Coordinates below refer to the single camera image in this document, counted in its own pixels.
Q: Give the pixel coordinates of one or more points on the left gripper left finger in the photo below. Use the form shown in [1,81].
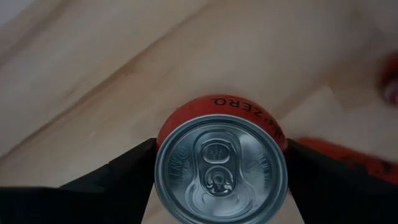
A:
[93,199]

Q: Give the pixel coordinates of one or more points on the red Cherry Coke can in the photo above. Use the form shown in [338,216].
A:
[391,81]

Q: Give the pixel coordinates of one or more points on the red Coke Zero can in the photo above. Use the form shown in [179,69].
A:
[357,161]
[220,168]

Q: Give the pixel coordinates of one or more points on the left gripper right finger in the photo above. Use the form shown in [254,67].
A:
[342,199]

